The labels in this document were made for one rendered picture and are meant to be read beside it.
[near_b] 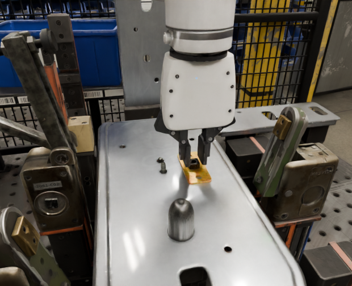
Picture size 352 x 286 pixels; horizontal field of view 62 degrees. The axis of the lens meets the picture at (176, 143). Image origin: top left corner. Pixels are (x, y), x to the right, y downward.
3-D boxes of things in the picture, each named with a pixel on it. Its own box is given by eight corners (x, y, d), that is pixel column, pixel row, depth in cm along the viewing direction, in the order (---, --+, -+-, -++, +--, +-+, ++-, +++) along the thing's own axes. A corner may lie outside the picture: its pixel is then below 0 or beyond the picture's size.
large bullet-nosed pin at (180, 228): (196, 247, 36) (198, 207, 32) (171, 252, 35) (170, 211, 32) (189, 228, 38) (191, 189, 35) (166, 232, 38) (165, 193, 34)
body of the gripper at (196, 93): (164, 51, 33) (166, 137, 39) (247, 47, 35) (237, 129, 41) (154, 38, 39) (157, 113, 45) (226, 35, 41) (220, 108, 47)
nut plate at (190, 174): (212, 181, 44) (213, 175, 43) (188, 185, 43) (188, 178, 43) (197, 152, 51) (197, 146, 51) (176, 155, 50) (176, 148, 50)
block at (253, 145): (265, 254, 68) (290, 155, 54) (221, 263, 66) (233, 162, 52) (248, 224, 76) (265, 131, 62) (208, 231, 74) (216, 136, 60)
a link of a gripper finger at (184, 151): (170, 131, 41) (170, 170, 45) (191, 129, 42) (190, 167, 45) (166, 122, 44) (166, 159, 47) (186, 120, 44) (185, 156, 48)
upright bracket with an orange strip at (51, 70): (96, 263, 66) (45, 34, 41) (89, 264, 66) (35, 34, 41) (96, 252, 69) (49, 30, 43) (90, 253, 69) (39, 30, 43)
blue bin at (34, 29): (120, 85, 71) (114, 30, 65) (-6, 87, 70) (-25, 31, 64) (127, 66, 86) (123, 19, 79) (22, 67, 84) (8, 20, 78)
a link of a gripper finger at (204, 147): (204, 128, 42) (202, 166, 45) (225, 126, 43) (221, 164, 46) (198, 118, 45) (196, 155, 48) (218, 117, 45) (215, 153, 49)
